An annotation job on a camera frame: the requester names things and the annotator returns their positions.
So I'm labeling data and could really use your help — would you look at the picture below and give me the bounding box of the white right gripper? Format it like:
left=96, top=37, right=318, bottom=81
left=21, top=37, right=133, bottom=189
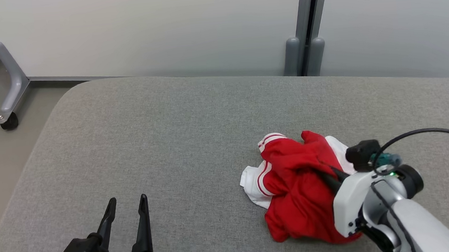
left=319, top=163, right=381, bottom=239

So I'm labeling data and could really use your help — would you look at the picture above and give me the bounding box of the red jersey with white sleeves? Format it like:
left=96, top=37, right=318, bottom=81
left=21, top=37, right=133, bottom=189
left=236, top=126, right=365, bottom=252

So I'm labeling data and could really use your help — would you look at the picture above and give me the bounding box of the grey rounded partition foot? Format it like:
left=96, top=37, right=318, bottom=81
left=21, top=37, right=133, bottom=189
left=282, top=36, right=303, bottom=76
left=304, top=36, right=328, bottom=77

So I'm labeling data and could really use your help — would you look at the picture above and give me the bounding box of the black caster wheel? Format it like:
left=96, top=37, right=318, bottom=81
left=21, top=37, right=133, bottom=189
left=0, top=112, right=19, bottom=131

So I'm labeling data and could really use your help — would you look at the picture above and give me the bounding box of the teal right cable connector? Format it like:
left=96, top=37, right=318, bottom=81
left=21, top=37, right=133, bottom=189
left=369, top=152, right=403, bottom=170

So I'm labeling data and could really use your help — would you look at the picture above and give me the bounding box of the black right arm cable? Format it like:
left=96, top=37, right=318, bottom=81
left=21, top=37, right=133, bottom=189
left=370, top=127, right=449, bottom=176

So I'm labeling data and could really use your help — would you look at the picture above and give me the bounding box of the grey partition upright post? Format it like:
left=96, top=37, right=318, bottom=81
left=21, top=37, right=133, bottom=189
left=293, top=0, right=338, bottom=77

